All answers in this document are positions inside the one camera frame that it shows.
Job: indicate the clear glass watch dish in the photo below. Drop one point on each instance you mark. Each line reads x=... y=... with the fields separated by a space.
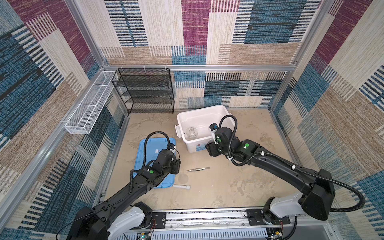
x=183 y=179

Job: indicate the black wire shelf rack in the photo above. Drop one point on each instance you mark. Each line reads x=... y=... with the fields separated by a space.
x=145 y=90

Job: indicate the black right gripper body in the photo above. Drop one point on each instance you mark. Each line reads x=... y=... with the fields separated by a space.
x=217 y=149

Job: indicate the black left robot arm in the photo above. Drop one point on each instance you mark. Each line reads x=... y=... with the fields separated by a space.
x=110 y=219

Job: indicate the white ceramic pestle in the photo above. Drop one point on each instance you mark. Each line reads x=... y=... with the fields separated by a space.
x=186 y=187

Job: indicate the metal tweezers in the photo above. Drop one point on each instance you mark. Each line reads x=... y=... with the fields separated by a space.
x=198 y=169

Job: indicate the clear glass flask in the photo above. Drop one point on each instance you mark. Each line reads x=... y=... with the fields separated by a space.
x=192 y=133

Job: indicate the white wire mesh basket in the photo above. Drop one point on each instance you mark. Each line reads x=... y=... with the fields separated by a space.
x=88 y=111

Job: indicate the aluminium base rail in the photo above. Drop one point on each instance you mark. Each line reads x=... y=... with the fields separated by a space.
x=228 y=224

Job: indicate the blue plastic bin lid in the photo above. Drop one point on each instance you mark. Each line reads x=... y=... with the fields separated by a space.
x=154 y=146

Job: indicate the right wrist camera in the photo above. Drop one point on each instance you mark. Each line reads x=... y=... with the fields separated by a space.
x=213 y=127

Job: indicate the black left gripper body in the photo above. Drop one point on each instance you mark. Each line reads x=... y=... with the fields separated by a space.
x=173 y=168

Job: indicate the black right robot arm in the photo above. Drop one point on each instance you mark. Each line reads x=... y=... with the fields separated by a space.
x=316 y=189

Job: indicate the white plastic storage bin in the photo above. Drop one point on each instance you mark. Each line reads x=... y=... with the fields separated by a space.
x=201 y=119

